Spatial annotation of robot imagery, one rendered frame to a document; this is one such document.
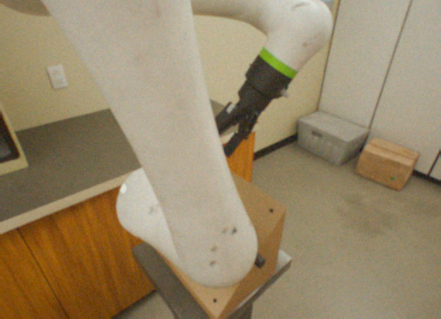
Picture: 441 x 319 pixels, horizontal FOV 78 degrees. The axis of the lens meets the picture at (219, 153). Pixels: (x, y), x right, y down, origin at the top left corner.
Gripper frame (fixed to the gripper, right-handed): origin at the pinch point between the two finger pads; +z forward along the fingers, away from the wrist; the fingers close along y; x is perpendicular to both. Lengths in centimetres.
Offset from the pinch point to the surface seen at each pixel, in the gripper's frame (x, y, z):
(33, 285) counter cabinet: 23, -16, 90
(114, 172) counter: 34, 8, 43
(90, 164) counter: 45, 6, 50
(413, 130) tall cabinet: -40, 247, -28
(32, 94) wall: 104, 7, 58
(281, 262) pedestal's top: -30.4, 9.8, 13.1
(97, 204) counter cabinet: 29, 3, 56
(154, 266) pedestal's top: -9.5, -10.1, 30.8
